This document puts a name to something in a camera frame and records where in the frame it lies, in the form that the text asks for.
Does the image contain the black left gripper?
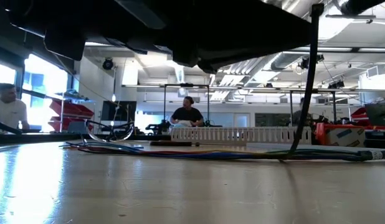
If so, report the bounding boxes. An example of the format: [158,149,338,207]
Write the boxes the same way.
[167,0,315,74]

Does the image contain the long black zip tie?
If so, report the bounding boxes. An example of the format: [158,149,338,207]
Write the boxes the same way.
[278,2,325,162]

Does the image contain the white slotted cable duct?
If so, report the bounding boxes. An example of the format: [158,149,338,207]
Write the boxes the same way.
[170,126,313,147]

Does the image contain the multicoloured cable bundle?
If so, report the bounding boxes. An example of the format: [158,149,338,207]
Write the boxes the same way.
[60,141,385,162]

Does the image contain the linear ceiling light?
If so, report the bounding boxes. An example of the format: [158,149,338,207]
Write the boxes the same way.
[290,46,385,53]

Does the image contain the person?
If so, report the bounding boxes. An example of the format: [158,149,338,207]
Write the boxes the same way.
[169,96,205,128]
[0,82,31,130]
[291,97,314,127]

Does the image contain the red storage crates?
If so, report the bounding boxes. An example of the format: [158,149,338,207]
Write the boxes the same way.
[350,107,369,124]

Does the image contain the black monitor on cart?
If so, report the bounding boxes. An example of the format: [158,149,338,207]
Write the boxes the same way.
[100,100,138,124]

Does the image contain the clear safety glasses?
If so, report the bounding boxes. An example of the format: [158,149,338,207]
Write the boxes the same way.
[84,119,136,143]

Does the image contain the shelf with red bins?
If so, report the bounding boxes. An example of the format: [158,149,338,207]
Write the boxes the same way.
[48,98,95,133]

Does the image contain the silver ceiling air duct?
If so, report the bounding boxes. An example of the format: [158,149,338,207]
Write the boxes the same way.
[269,51,307,72]

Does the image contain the black ceiling-mounted camera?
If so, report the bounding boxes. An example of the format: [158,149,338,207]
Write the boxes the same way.
[327,79,346,90]
[297,54,325,70]

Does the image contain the black wall spotlight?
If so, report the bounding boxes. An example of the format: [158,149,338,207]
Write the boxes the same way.
[102,57,115,71]

